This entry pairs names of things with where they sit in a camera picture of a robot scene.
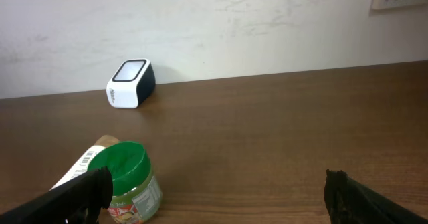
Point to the white cosmetic tube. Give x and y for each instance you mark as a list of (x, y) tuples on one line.
[(81, 165)]

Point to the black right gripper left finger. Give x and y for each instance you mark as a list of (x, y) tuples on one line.
[(79, 200)]

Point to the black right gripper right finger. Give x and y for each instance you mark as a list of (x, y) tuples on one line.
[(350, 202)]

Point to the green lid glass jar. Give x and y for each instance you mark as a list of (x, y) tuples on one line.
[(136, 195)]

